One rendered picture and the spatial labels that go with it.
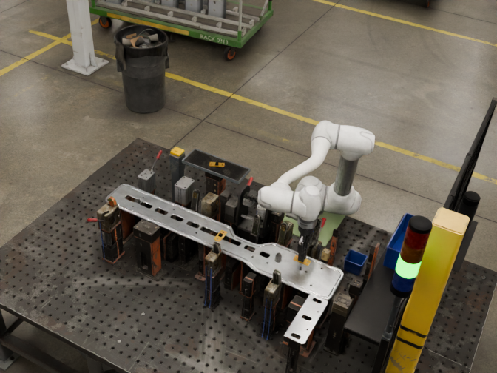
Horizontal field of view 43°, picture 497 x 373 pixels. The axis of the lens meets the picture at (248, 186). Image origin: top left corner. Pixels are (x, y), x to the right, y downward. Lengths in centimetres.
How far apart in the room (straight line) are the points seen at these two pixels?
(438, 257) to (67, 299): 206
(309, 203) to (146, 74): 335
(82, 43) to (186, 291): 393
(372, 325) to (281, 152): 295
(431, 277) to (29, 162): 414
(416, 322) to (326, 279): 92
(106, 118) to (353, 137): 334
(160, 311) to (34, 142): 291
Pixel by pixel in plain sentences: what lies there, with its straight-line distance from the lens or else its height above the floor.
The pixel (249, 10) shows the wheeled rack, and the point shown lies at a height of 28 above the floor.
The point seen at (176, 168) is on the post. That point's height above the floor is 106.
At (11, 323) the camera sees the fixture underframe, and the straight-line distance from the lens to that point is 407.
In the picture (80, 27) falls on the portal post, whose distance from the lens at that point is 674.
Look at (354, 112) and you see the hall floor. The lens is 635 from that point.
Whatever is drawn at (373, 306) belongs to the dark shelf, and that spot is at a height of 103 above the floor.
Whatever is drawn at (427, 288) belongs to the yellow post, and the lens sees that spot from 220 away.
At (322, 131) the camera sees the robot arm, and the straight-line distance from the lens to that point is 324.
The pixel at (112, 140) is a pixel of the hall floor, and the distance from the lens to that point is 578.
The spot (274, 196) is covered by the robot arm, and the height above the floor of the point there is 147.
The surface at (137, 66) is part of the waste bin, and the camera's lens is 582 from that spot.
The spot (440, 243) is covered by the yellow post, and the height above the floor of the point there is 194.
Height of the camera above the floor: 327
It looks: 39 degrees down
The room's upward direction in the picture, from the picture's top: 4 degrees clockwise
